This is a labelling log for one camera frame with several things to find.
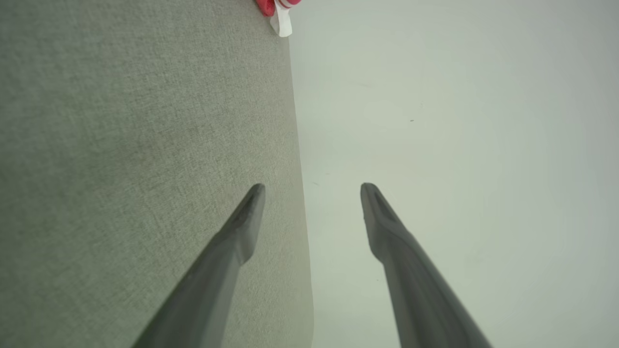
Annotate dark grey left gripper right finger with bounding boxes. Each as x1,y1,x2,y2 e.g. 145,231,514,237
360,182,492,348

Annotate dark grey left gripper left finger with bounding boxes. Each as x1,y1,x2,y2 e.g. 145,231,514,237
132,183,266,348

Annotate grey fabric mat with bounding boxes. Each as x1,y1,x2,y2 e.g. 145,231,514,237
0,0,315,348

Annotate red jersey with black lettering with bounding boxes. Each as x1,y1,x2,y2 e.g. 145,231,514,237
256,0,303,38

